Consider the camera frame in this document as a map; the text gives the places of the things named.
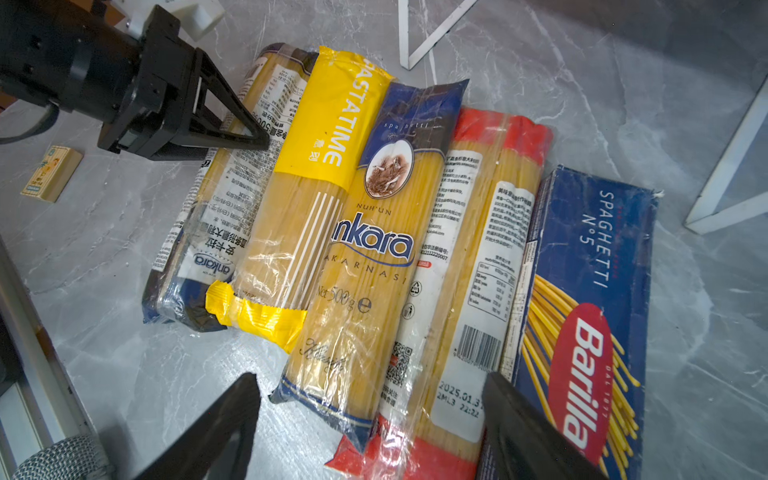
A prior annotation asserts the blue Ankara spaghetti bag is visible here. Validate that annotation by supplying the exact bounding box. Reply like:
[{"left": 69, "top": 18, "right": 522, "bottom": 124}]
[{"left": 270, "top": 81, "right": 467, "bottom": 451}]

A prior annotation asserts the red-ended clear spaghetti bag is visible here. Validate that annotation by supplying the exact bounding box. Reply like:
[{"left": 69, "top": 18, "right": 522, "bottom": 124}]
[{"left": 329, "top": 108, "right": 553, "bottom": 479}]

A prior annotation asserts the small yellow card box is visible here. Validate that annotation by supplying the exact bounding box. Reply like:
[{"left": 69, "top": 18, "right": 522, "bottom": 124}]
[{"left": 21, "top": 145, "right": 83, "bottom": 203}]

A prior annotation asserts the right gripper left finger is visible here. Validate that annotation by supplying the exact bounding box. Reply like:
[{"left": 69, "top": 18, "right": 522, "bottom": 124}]
[{"left": 139, "top": 373, "right": 261, "bottom": 479}]

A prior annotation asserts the blue Barilla spaghetti box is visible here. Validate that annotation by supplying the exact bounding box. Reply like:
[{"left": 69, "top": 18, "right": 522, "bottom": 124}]
[{"left": 507, "top": 166, "right": 658, "bottom": 479}]

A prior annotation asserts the aluminium front rail frame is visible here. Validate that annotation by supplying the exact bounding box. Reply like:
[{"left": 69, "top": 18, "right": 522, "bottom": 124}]
[{"left": 0, "top": 233, "right": 97, "bottom": 480}]

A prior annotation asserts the yellow Pastatime spaghetti bag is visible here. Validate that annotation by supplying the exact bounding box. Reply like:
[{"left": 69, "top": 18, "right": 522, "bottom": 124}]
[{"left": 205, "top": 46, "right": 393, "bottom": 352}]

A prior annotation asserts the clear labelled spaghetti bag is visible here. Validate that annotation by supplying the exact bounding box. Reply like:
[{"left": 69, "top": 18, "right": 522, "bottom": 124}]
[{"left": 142, "top": 43, "right": 317, "bottom": 332}]

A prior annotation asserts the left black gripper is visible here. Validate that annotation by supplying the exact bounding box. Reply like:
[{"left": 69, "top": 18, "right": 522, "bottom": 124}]
[{"left": 97, "top": 5, "right": 270, "bottom": 161}]

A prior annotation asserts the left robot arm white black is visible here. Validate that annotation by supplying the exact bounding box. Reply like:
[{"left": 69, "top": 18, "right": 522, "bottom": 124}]
[{"left": 1, "top": 1, "right": 270, "bottom": 161}]

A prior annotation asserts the silver microphone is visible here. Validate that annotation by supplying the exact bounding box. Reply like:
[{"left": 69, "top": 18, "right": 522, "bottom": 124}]
[{"left": 12, "top": 435, "right": 115, "bottom": 480}]

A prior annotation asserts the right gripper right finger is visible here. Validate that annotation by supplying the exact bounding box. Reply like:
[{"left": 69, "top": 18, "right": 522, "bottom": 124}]
[{"left": 481, "top": 372, "right": 605, "bottom": 479}]

